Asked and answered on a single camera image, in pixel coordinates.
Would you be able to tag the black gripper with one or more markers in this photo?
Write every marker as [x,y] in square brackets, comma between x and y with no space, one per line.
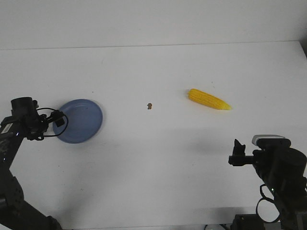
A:
[239,157]
[56,117]

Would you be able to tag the blue round plate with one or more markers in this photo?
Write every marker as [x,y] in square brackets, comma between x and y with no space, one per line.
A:
[83,120]

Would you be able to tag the yellow corn cob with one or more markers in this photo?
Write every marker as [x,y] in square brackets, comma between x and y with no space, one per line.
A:
[208,100]

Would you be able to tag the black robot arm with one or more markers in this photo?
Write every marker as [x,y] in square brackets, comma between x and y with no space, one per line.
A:
[24,123]
[281,168]

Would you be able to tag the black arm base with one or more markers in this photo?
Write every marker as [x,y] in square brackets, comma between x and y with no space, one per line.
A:
[247,222]

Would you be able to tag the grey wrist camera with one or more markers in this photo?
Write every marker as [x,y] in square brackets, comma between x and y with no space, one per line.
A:
[257,138]

